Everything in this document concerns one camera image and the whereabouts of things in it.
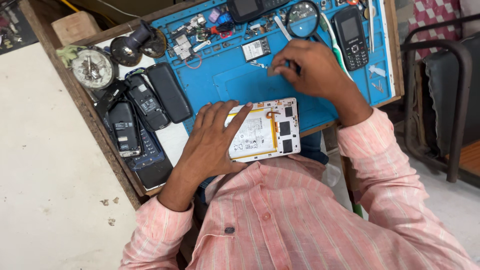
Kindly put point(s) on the dark blue keypad phone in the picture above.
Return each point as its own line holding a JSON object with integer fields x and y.
{"x": 150, "y": 150}

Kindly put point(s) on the black metal chair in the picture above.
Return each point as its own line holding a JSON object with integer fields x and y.
{"x": 450, "y": 93}

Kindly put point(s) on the black flat phone screen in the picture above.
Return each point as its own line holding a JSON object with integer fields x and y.
{"x": 155, "y": 174}

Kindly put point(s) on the small purple plastic part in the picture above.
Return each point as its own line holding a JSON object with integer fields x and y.
{"x": 214, "y": 15}

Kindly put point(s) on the black magnifying glass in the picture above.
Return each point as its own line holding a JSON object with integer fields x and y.
{"x": 303, "y": 19}

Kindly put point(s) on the person's right hand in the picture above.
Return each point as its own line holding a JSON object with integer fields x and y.
{"x": 318, "y": 71}

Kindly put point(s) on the small metal clip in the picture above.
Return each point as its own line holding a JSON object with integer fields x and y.
{"x": 378, "y": 87}

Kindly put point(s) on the black phone back cover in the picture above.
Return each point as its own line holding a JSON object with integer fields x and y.
{"x": 168, "y": 92}

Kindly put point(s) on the round tin of screws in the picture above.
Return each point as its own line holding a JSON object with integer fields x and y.
{"x": 93, "y": 69}

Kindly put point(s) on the pink striped shirt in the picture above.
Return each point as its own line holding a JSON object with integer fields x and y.
{"x": 285, "y": 217}

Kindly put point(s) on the person's right fingers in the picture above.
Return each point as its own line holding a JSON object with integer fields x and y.
{"x": 288, "y": 60}

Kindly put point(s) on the white plastic pry tool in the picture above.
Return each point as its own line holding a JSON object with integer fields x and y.
{"x": 282, "y": 28}

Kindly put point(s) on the slim black keypad phone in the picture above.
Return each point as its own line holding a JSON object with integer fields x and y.
{"x": 351, "y": 37}

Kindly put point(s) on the blue repair mat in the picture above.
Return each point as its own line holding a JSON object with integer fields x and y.
{"x": 232, "y": 80}

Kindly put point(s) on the small labelled battery module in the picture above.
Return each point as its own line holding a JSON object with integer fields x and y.
{"x": 255, "y": 48}

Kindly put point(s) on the small metal bracket parts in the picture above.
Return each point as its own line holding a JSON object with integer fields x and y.
{"x": 258, "y": 64}

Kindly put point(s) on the opened black phone with battery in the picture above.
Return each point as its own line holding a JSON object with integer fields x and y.
{"x": 124, "y": 129}

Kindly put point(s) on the person's left hand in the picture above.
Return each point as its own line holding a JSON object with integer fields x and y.
{"x": 206, "y": 146}

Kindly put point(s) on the blue jeans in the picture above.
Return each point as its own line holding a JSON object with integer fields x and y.
{"x": 313, "y": 146}

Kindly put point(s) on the green cloth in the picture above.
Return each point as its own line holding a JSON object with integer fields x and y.
{"x": 69, "y": 54}

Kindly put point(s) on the black lamp with round base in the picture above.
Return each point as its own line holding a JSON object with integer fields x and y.
{"x": 129, "y": 47}

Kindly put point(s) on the black phone frame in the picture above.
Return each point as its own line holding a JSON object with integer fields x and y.
{"x": 108, "y": 95}

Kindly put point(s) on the dark tray of parts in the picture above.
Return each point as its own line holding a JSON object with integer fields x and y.
{"x": 13, "y": 28}

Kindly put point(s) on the long metal tweezers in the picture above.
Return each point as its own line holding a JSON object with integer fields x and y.
{"x": 371, "y": 26}

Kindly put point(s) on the wide black keypad phone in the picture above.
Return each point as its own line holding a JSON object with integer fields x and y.
{"x": 247, "y": 8}

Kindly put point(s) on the opened black phone white label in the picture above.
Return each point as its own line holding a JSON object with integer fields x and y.
{"x": 147, "y": 103}

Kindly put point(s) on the green white toothbrush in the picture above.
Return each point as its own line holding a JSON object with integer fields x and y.
{"x": 337, "y": 52}

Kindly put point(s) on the white tablet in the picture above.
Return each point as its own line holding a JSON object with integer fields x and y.
{"x": 277, "y": 129}

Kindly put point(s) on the wooden block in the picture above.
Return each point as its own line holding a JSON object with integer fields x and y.
{"x": 75, "y": 27}

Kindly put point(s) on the white paper scrap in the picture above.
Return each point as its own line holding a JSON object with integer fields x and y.
{"x": 377, "y": 70}

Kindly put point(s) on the white plastic bag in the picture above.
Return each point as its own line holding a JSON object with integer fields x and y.
{"x": 332, "y": 174}

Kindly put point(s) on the red white checkered cloth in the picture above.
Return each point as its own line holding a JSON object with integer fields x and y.
{"x": 431, "y": 18}

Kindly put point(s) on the round brown dish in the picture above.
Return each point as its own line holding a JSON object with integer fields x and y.
{"x": 156, "y": 45}

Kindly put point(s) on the heap of phone circuit boards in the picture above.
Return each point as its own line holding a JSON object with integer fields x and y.
{"x": 183, "y": 45}

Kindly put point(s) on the small blue plastic part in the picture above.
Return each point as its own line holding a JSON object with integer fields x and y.
{"x": 225, "y": 18}

